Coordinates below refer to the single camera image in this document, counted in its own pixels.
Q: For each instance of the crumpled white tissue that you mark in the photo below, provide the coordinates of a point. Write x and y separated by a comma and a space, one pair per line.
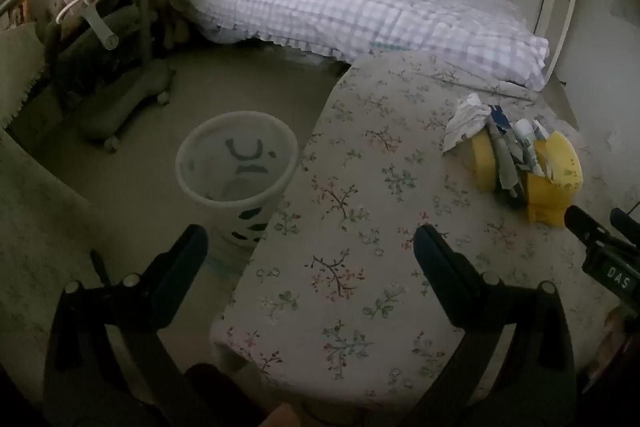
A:
465, 117

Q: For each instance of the white tube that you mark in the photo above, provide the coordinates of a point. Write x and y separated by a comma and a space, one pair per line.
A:
525, 137

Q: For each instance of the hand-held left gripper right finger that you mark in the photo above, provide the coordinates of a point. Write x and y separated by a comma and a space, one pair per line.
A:
432, 252

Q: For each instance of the beige patterned carpet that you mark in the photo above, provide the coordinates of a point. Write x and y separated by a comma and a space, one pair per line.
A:
40, 217

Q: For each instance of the yellow bag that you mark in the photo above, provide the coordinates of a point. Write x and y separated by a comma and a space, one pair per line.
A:
555, 167

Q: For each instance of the fringed beige mat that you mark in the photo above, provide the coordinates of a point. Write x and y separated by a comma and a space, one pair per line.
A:
20, 62

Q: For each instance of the grey wrapper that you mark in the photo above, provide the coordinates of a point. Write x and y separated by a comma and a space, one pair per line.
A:
502, 157

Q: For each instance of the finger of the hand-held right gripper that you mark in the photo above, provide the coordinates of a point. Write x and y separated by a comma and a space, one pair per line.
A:
622, 219
582, 222

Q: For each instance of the floral bed sheet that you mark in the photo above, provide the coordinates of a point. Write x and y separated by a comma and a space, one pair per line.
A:
350, 207

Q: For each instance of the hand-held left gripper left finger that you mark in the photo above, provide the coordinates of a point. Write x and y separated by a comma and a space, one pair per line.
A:
187, 247

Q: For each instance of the white trash bin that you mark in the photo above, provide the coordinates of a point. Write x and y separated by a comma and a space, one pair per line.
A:
235, 187

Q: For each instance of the plaid quilt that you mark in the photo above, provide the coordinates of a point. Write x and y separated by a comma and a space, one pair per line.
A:
350, 12

